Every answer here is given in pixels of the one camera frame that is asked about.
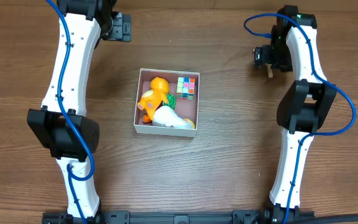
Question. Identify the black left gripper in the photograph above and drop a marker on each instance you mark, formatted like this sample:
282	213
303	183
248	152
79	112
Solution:
120	28

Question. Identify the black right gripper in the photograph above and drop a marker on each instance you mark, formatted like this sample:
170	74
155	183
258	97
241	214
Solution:
266	59

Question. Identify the white wooden rattle drum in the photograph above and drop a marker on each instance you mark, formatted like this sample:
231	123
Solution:
270	72

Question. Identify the orange bear figurine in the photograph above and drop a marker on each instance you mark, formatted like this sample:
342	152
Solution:
154	97

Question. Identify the green round lid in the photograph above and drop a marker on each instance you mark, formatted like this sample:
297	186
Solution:
171	101

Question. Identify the multicolour puzzle cube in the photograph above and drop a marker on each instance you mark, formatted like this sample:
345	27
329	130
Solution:
186	88

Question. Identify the white plush duck orange feet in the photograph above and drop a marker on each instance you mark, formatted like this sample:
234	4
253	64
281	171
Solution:
166	117

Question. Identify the white cardboard box pink interior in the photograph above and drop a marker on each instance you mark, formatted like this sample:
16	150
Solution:
186	109

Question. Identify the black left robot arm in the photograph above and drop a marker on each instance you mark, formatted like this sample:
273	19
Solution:
61	124

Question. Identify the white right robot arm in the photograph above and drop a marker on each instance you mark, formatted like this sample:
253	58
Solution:
306	104

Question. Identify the black mounting rail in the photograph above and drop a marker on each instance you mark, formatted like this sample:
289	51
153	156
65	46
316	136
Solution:
236	216

